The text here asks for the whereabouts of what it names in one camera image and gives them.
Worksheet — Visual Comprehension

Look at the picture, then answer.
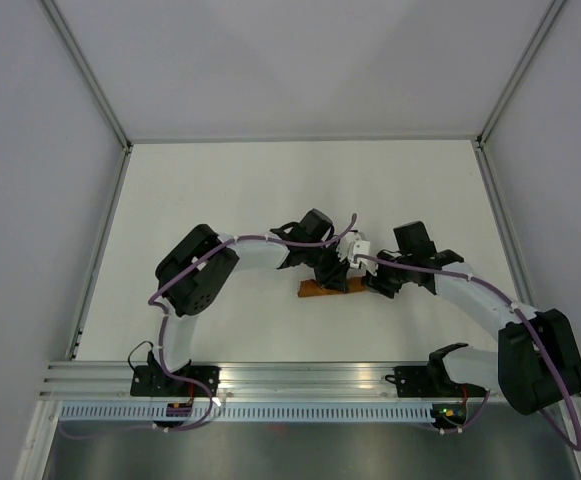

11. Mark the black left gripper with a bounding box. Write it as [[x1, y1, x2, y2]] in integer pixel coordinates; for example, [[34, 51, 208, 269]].
[[303, 242, 352, 295]]

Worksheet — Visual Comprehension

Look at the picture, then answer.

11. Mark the brown cloth napkin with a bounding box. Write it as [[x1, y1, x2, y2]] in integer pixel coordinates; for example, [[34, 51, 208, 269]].
[[297, 277, 367, 298]]

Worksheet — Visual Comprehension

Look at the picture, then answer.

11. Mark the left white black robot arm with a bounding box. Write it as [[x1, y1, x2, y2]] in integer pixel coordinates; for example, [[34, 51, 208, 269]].
[[147, 209, 358, 396]]

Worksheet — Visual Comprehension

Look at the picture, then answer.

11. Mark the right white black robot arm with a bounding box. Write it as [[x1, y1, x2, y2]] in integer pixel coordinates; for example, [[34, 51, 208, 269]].
[[354, 221, 581, 415]]

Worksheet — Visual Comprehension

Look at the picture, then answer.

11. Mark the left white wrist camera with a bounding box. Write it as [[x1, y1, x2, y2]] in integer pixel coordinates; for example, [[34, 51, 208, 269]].
[[336, 230, 365, 260]]

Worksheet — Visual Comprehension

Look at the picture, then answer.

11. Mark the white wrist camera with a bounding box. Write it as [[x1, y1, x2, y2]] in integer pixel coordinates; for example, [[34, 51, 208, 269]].
[[336, 230, 365, 260], [347, 240, 377, 276]]

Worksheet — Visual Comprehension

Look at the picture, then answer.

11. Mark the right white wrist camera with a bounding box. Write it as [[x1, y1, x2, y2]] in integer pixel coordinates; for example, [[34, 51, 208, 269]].
[[347, 240, 377, 276]]

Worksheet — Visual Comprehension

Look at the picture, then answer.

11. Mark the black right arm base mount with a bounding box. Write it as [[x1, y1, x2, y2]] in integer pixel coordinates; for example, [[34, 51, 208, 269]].
[[384, 365, 486, 399]]

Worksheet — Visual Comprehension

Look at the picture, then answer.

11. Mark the right aluminium side rail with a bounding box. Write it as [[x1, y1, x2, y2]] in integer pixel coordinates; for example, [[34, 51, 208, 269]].
[[471, 137, 540, 307]]

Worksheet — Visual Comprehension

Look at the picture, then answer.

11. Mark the aluminium side rail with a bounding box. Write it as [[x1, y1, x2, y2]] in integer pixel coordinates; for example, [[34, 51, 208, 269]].
[[471, 137, 540, 307], [63, 144, 133, 361]]

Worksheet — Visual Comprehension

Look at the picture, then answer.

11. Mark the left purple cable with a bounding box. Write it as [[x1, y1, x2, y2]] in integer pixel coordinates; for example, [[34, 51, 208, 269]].
[[59, 213, 359, 441]]

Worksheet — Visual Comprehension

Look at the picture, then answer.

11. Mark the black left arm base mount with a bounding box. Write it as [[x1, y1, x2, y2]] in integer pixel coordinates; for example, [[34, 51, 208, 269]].
[[129, 364, 221, 401]]

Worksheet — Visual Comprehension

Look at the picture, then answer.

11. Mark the left aluminium side rail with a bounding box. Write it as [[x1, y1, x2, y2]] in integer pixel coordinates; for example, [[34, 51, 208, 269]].
[[63, 144, 133, 361]]

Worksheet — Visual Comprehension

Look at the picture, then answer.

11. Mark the white slotted cable duct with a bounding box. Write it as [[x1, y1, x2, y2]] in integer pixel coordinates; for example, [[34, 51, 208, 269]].
[[59, 401, 433, 423]]

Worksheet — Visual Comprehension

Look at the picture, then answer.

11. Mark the aluminium front frame rail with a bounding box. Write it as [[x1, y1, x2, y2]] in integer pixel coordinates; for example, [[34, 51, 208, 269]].
[[37, 359, 581, 404]]

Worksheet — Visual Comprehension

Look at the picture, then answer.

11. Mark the right aluminium corner post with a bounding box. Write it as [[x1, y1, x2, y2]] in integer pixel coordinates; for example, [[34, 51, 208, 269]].
[[473, 0, 569, 150]]

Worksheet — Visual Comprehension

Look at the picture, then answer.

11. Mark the aluminium corner post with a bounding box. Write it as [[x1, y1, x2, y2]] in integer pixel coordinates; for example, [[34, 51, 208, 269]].
[[37, 0, 132, 153], [473, 0, 569, 150]]

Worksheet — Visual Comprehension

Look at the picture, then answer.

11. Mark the left aluminium corner post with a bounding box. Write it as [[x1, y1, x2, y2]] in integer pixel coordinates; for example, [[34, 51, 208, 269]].
[[37, 0, 132, 153]]

